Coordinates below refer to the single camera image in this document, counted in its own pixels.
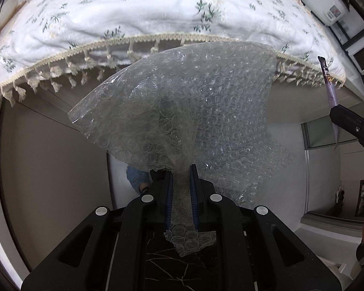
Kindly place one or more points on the white microwave oven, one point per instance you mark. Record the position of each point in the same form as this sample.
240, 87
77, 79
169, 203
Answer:
359, 56

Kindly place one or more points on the person's leg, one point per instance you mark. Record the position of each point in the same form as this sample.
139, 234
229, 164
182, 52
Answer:
136, 178

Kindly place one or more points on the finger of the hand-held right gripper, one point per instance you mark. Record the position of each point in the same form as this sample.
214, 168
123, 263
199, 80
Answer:
350, 124

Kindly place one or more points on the white floral tablecloth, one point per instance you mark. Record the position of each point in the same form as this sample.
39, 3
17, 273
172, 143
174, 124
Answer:
139, 12

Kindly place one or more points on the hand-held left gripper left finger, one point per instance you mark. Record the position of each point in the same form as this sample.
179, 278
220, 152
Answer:
169, 201

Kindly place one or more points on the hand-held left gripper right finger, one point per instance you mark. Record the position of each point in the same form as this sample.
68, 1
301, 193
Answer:
193, 201

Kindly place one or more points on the clear bubble wrap sheet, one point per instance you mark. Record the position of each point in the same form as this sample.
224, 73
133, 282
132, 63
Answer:
185, 103

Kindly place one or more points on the purple stick sachet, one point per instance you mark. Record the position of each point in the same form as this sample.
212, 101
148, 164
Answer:
329, 88

